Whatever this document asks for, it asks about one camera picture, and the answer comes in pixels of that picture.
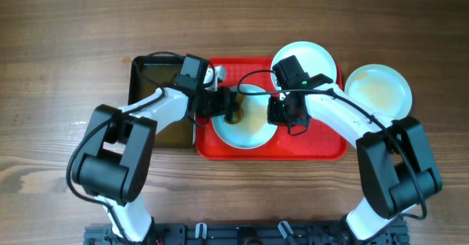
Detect green yellow sponge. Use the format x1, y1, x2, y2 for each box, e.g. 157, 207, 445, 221
224, 109, 243, 125

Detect white plate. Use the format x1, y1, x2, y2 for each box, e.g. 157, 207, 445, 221
212, 86, 277, 150
271, 41, 339, 83
344, 64, 413, 119

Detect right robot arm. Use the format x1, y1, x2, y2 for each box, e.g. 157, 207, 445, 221
267, 56, 443, 244

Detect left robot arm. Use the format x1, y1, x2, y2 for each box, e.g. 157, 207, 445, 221
66, 51, 237, 244

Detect red plastic tray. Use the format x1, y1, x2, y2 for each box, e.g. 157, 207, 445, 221
195, 57, 348, 161

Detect black water tray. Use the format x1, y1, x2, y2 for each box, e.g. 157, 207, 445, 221
128, 55, 195, 149

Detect left black cable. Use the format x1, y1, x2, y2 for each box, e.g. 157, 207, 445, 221
64, 50, 217, 244

